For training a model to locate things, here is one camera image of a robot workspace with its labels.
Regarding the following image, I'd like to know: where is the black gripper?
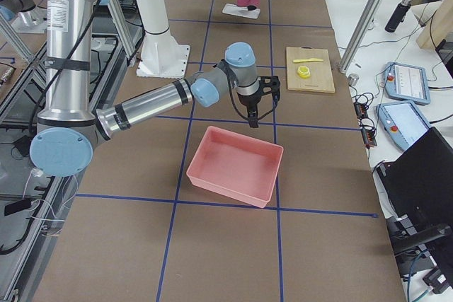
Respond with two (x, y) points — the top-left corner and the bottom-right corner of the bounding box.
(236, 84), (263, 128)

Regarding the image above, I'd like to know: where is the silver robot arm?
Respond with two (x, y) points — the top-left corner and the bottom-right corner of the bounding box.
(30, 0), (264, 177)

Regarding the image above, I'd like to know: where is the black water bottle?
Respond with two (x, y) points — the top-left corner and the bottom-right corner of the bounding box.
(384, 0), (412, 33)

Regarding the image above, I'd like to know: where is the pink plastic bin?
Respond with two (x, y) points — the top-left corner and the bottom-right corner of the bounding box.
(186, 126), (284, 208)

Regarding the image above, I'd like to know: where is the bamboo cutting board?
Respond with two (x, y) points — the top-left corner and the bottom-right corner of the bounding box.
(286, 47), (336, 93)

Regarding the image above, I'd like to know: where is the yellow plastic knife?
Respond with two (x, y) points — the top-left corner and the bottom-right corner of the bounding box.
(292, 57), (324, 64)

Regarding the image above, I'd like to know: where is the small silver cylinder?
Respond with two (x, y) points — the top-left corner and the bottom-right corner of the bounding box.
(348, 74), (359, 87)

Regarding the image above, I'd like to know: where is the white rectangular tray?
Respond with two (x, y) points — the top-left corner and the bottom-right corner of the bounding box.
(222, 4), (260, 20)

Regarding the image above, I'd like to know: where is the near blue teach pendant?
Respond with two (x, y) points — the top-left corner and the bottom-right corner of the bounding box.
(377, 100), (431, 151)

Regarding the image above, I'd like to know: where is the blue teach pendant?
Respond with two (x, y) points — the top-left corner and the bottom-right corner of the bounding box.
(377, 100), (431, 151)
(383, 62), (430, 105)

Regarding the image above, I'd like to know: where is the far blue teach pendant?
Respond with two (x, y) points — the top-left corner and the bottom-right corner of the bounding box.
(383, 62), (430, 105)

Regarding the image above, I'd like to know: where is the black laptop monitor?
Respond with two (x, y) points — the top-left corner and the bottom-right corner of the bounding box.
(377, 127), (452, 228)

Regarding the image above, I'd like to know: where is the aluminium frame post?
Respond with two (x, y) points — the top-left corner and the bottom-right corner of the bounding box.
(338, 0), (382, 74)

